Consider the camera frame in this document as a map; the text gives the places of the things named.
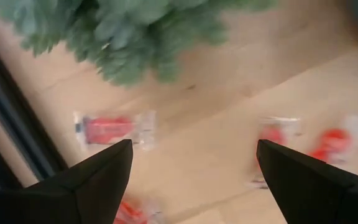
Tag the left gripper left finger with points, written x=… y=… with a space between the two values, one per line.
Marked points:
x=73 y=199

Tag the clear wrapper red gummy candy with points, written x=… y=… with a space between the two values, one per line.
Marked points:
x=278 y=130
x=334 y=143
x=132 y=214
x=107 y=130

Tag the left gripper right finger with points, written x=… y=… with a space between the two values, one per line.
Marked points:
x=315 y=196

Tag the green succulent in white pot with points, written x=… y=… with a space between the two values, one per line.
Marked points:
x=129 y=37

